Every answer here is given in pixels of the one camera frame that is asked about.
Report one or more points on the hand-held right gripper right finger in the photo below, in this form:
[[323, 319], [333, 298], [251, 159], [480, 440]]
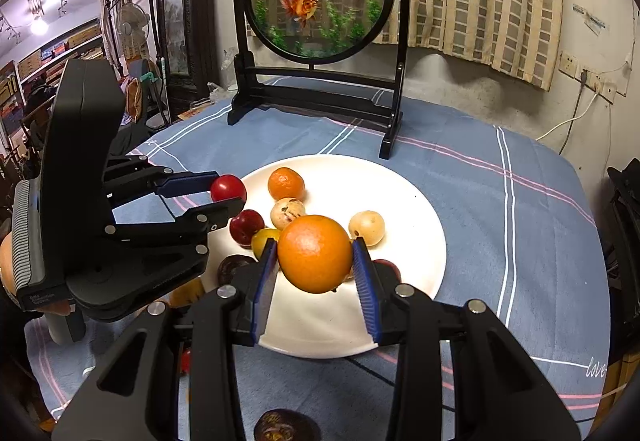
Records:
[[367, 301]]

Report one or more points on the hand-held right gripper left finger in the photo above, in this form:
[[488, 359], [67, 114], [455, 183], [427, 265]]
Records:
[[265, 291]]

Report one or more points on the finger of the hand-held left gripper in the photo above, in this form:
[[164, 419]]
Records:
[[220, 213], [192, 183]]

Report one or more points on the red plum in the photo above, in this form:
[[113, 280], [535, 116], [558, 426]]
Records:
[[185, 361], [228, 188], [247, 227]]

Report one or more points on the yellow-green round fruit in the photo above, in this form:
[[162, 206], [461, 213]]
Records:
[[264, 241]]

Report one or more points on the white round plate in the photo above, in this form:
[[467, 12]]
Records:
[[320, 321]]

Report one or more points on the large orange tangerine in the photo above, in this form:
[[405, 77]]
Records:
[[315, 253]]

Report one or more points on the spotted tan round fruit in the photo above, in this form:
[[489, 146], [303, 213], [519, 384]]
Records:
[[287, 214]]

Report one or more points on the small orange tangerine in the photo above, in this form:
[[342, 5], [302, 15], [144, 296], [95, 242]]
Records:
[[286, 184]]

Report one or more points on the pale yellow apricot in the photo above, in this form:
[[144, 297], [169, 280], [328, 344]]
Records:
[[367, 227]]

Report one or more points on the yellow-brown round fruit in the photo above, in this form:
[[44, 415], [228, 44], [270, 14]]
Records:
[[187, 292]]

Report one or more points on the person's left hand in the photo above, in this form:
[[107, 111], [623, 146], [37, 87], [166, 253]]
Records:
[[5, 266]]

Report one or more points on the colourful booklet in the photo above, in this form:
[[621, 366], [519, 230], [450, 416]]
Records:
[[192, 115]]

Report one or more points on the clear plastic bag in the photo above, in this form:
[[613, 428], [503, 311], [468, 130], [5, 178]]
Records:
[[220, 92]]

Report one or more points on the shelf of stacked boxes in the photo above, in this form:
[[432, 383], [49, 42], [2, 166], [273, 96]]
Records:
[[60, 51]]

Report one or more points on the ceiling light bulb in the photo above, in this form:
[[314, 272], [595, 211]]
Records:
[[39, 23]]

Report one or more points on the standing fan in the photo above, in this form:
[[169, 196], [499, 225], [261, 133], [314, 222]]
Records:
[[132, 23]]

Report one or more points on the dark brown mangosteen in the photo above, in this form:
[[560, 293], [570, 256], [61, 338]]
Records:
[[286, 427]]

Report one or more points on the blue plaid tablecloth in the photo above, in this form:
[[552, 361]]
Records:
[[500, 246]]

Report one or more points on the dark wooden framed painting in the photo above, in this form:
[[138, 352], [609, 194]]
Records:
[[200, 21]]

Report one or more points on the black desk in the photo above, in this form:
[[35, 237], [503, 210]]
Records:
[[625, 246]]

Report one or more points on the white wall socket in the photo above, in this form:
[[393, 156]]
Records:
[[566, 62]]

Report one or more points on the wall tape strip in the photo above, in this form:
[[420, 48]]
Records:
[[592, 21]]

